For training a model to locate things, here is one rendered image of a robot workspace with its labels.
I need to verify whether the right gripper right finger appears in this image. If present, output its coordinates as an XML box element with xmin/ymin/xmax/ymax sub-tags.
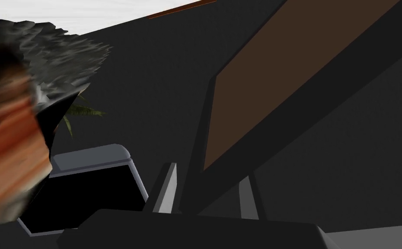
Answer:
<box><xmin>239</xmin><ymin>172</ymin><xmax>268</xmax><ymax>221</ymax></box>

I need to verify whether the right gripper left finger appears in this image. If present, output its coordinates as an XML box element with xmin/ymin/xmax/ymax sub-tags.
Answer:
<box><xmin>143</xmin><ymin>162</ymin><xmax>178</xmax><ymax>214</ymax></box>

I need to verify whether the black grey-framed appliance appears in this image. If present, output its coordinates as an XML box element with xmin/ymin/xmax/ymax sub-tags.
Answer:
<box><xmin>17</xmin><ymin>143</ymin><xmax>150</xmax><ymax>238</ymax></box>

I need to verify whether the green fern plant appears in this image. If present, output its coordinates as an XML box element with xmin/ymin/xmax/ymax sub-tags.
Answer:
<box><xmin>62</xmin><ymin>93</ymin><xmax>106</xmax><ymax>139</ymax></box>

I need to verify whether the brown door leaf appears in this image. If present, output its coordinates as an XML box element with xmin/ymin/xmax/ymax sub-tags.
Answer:
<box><xmin>203</xmin><ymin>0</ymin><xmax>401</xmax><ymax>171</ymax></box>

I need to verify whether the brown and grey rough shape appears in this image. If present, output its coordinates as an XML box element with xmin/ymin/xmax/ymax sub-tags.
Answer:
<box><xmin>0</xmin><ymin>19</ymin><xmax>112</xmax><ymax>227</ymax></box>

